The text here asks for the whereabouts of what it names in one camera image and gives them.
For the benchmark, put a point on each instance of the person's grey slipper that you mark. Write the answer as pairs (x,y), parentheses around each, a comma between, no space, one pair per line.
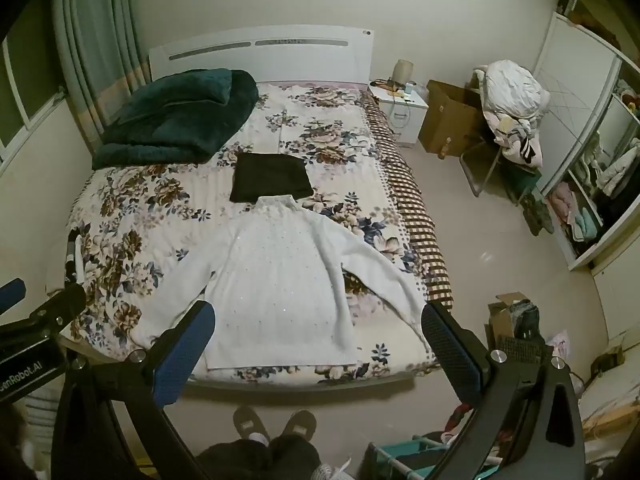
(300,426)
(250,422)

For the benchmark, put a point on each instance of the white nightstand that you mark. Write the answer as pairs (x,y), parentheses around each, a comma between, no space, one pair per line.
(407,120)

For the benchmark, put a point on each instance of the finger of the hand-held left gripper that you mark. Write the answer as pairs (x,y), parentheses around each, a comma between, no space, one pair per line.
(57,305)
(11,294)

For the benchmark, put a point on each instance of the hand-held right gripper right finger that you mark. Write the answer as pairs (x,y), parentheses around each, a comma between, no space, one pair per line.
(450,360)

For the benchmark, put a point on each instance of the teal metal rack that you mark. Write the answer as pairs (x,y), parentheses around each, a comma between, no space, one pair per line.
(400,457)

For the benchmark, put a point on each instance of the small open cardboard box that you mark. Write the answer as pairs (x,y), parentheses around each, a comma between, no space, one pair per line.
(502,320)

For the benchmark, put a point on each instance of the white knit sweater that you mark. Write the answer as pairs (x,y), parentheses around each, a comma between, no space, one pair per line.
(285,280)

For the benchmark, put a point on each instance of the beige table lamp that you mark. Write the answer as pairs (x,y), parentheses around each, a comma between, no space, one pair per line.
(403,72)

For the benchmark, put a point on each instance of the person's legs in dark pants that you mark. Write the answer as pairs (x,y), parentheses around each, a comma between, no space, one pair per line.
(260,460)

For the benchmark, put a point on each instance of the black folded cloth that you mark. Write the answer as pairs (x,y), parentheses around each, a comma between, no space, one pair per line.
(270,177)

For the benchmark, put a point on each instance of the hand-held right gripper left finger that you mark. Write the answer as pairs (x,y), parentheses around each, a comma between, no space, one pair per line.
(184,355)

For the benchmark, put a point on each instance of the brown checked bed skirt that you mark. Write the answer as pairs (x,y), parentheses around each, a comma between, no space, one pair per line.
(420,220)

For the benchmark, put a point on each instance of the green curtain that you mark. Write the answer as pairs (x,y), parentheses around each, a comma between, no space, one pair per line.
(95,50)

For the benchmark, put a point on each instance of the pair of green slippers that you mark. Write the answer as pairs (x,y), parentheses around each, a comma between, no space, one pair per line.
(537,215)

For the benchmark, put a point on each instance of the window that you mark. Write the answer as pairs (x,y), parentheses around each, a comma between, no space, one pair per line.
(20,95)

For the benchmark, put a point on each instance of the green folding chair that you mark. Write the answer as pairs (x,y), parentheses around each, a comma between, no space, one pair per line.
(510,175)

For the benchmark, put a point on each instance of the dark green plush blanket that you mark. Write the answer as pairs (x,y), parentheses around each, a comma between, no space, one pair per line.
(175,120)

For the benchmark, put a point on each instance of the floral bed sheet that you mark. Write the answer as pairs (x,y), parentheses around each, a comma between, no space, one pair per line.
(130,220)

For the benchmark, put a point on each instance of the white wardrobe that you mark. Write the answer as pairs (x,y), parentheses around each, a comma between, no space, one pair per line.
(575,125)

